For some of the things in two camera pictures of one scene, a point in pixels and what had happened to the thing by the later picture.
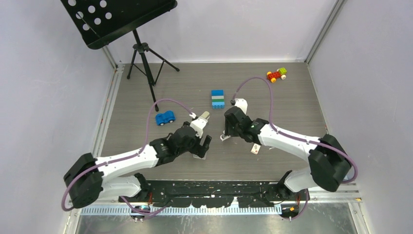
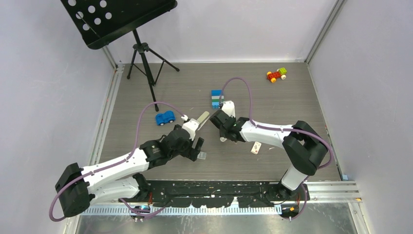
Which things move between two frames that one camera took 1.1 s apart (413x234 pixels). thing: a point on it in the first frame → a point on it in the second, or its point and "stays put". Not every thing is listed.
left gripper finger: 203,151 → 196,151
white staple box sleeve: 255,148 stays put
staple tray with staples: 203,158 stays put
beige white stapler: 206,115 stays put
